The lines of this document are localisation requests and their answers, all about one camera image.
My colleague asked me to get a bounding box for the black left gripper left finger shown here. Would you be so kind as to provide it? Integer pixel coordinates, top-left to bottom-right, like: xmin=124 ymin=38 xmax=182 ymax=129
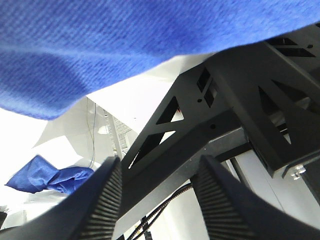
xmin=0 ymin=157 xmax=122 ymax=240

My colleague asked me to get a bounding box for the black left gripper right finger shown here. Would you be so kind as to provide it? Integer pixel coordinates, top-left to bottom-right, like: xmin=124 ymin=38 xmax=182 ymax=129
xmin=192 ymin=155 xmax=320 ymax=240

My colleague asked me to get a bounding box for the blue microfibre towel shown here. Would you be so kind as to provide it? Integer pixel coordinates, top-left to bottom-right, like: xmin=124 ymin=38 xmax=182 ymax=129
xmin=0 ymin=0 xmax=320 ymax=120

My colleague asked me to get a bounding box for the crumpled blue cloth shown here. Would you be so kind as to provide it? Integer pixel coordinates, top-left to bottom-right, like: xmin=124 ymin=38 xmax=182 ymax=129
xmin=5 ymin=155 xmax=94 ymax=195

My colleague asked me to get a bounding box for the black metal frame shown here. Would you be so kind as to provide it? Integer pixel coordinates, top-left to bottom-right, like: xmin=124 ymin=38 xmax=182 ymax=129
xmin=113 ymin=34 xmax=320 ymax=238

